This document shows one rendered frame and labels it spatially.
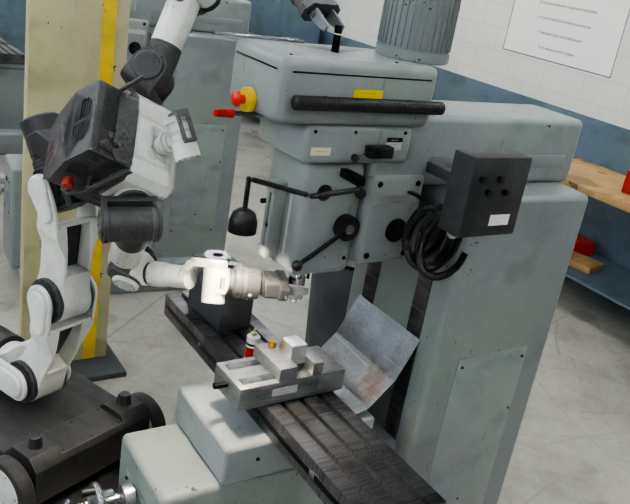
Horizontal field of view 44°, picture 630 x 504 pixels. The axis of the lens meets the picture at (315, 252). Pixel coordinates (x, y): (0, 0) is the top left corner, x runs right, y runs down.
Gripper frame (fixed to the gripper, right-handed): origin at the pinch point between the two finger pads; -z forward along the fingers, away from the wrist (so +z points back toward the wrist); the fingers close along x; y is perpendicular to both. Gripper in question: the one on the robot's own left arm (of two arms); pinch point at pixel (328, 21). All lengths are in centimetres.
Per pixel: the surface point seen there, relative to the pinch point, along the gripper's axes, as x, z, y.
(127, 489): 44, -60, -114
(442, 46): -23.6, -17.6, 8.2
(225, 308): -3, -24, -95
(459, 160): -12.2, -46.7, -2.4
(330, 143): 7.6, -26.1, -16.3
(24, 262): -8, 79, -204
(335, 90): 9.7, -19.8, -4.5
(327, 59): 12.2, -14.8, 0.5
